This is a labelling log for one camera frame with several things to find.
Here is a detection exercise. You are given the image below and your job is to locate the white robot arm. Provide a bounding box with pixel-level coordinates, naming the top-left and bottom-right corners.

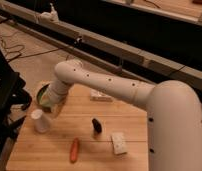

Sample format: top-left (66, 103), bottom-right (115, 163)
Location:
top-left (43, 60), bottom-right (202, 171)

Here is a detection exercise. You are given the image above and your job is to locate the white object on rail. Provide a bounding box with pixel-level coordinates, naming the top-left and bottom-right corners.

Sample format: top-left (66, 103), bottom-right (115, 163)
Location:
top-left (39, 4), bottom-right (59, 22)

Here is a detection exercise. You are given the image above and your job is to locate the white sponge block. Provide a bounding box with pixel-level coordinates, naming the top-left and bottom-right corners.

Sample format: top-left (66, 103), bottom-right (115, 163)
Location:
top-left (111, 132), bottom-right (127, 155)

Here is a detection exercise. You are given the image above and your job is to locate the black eraser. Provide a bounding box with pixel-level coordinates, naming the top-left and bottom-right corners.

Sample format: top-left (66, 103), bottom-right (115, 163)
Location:
top-left (92, 118), bottom-right (102, 133)

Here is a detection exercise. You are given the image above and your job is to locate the orange carrot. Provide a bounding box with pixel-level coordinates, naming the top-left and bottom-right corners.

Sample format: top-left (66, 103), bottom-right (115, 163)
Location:
top-left (70, 138), bottom-right (79, 163)

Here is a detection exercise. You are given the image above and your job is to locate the green bowl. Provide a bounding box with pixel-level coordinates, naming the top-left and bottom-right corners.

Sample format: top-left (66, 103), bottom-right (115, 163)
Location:
top-left (36, 84), bottom-right (50, 108)

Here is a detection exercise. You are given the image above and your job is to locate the black floor cable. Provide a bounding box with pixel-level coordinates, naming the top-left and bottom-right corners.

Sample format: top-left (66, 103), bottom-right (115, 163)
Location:
top-left (0, 34), bottom-right (82, 64)

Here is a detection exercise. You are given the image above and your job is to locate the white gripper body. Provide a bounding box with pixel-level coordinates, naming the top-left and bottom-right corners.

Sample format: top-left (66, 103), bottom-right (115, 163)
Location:
top-left (43, 79), bottom-right (72, 108)

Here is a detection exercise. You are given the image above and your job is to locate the black chair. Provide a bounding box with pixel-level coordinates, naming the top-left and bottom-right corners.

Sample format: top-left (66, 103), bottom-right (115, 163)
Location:
top-left (0, 50), bottom-right (32, 155)

